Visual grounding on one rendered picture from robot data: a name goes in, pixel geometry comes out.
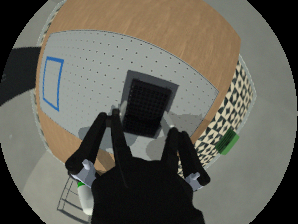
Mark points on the blue tape outline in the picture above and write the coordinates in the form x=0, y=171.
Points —
x=57, y=60

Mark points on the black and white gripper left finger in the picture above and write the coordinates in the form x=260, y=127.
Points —
x=81, y=163

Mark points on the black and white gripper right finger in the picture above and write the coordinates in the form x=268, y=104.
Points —
x=193, y=171

